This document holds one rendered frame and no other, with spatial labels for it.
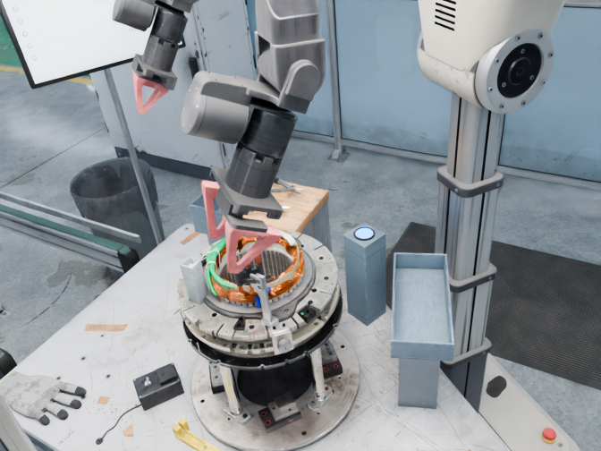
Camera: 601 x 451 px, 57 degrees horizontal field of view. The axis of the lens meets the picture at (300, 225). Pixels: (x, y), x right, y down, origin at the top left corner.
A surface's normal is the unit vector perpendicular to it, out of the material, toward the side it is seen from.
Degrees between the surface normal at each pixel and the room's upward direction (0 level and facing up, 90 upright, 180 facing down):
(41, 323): 0
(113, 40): 83
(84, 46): 83
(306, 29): 90
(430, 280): 0
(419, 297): 0
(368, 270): 90
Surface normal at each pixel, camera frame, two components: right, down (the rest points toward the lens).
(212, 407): -0.09, -0.81
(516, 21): 0.41, 0.74
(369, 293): 0.65, 0.40
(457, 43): -0.91, 0.30
